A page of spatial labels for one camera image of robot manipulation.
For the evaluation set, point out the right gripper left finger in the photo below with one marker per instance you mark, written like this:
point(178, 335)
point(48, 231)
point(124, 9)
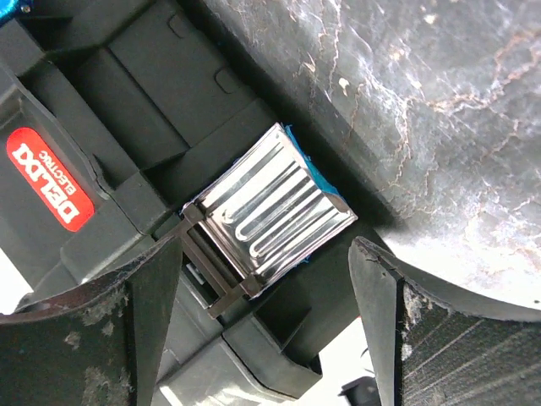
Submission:
point(97, 344)

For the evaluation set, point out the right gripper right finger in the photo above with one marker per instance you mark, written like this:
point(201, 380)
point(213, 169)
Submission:
point(432, 342)

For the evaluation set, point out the black plastic toolbox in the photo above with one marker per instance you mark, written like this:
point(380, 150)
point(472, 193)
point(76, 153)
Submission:
point(124, 124)

